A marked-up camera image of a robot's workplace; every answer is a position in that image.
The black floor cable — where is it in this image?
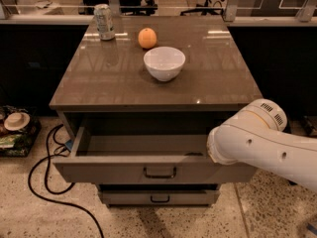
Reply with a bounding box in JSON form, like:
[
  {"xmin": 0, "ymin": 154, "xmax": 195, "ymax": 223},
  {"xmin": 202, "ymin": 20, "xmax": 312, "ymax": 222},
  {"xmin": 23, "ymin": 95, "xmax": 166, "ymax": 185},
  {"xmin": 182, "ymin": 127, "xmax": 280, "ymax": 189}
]
[{"xmin": 27, "ymin": 124, "xmax": 105, "ymax": 238}]

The grey top drawer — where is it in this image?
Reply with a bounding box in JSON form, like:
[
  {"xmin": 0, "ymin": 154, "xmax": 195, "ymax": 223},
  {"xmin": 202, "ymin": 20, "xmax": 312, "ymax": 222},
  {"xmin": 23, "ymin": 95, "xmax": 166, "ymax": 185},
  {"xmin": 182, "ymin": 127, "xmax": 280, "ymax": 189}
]
[{"xmin": 53, "ymin": 127, "xmax": 256, "ymax": 184}]

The silver soda can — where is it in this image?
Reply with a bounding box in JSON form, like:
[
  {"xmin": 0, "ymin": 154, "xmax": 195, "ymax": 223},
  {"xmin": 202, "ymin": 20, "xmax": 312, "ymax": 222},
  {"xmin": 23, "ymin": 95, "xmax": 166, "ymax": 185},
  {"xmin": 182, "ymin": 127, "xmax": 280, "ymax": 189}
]
[{"xmin": 94, "ymin": 4, "xmax": 115, "ymax": 41}]

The grey drawer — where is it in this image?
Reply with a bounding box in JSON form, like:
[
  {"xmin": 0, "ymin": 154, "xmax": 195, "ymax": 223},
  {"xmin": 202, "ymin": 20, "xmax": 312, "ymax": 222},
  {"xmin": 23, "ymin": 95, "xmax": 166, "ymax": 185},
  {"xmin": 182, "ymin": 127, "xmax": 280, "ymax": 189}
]
[
  {"xmin": 53, "ymin": 127, "xmax": 256, "ymax": 184},
  {"xmin": 99, "ymin": 190, "xmax": 220, "ymax": 206}
]

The orange fruit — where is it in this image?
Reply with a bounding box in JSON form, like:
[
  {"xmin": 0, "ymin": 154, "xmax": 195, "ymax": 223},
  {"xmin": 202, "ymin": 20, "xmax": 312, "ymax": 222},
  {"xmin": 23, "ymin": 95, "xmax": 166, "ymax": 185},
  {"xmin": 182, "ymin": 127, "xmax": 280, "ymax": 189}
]
[{"xmin": 138, "ymin": 28, "xmax": 158, "ymax": 49}]

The white ceramic bowl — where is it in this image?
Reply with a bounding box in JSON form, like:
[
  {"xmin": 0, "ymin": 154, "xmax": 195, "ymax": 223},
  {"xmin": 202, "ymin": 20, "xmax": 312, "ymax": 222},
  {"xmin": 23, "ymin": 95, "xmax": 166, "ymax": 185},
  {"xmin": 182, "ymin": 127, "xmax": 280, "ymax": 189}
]
[{"xmin": 144, "ymin": 47, "xmax": 186, "ymax": 82}]

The grey bottom drawer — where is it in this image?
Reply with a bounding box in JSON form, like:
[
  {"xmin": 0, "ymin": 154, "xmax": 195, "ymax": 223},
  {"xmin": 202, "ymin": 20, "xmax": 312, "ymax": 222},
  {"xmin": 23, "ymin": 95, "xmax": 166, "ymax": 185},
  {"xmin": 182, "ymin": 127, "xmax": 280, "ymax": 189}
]
[{"xmin": 99, "ymin": 190, "xmax": 220, "ymax": 206}]

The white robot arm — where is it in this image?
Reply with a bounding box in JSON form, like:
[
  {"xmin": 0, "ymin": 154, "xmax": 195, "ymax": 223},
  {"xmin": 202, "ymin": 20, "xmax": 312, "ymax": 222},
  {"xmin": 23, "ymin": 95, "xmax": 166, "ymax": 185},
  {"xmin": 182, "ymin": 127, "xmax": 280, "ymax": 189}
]
[{"xmin": 207, "ymin": 99, "xmax": 317, "ymax": 191}]

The grey drawer cabinet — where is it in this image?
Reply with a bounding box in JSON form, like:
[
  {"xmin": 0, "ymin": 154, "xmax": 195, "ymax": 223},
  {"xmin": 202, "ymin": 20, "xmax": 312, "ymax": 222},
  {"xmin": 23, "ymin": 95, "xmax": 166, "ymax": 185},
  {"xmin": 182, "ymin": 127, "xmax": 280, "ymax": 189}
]
[{"xmin": 50, "ymin": 16, "xmax": 261, "ymax": 206}]

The tan toy hat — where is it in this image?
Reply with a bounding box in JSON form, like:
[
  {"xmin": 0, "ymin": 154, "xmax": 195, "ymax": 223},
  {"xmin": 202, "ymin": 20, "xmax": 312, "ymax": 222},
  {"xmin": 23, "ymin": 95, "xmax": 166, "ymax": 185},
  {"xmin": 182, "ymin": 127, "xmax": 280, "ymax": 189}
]
[{"xmin": 4, "ymin": 112, "xmax": 31, "ymax": 131}]

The dark box of clutter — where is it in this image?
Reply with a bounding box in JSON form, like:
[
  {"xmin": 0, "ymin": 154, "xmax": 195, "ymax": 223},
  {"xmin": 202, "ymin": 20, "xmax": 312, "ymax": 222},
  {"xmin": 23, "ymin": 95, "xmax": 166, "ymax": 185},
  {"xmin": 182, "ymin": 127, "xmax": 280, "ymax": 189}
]
[{"xmin": 0, "ymin": 105, "xmax": 42, "ymax": 157}]

